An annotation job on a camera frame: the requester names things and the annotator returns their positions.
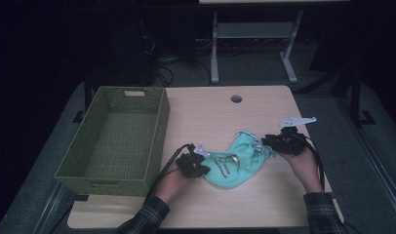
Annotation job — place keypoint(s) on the mint green shirt striped collar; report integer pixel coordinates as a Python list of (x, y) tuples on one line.
[(233, 169)]

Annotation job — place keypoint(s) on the person's left hand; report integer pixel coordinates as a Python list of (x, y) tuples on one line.
[(171, 187)]

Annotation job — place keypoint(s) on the white metal-framed desk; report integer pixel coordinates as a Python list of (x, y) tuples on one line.
[(254, 30)]

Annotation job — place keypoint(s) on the black metal post with foot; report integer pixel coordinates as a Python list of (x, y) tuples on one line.
[(87, 97)]

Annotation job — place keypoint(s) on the person's right hand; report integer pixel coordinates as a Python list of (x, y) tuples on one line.
[(306, 169)]

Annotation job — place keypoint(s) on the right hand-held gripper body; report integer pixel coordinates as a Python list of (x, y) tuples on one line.
[(290, 143)]

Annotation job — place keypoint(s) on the green woven basket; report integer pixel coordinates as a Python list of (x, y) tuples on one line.
[(88, 152)]

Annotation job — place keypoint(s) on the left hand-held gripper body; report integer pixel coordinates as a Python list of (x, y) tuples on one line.
[(189, 164)]

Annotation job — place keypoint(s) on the black metal stand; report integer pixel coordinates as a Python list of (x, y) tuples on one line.
[(355, 97)]

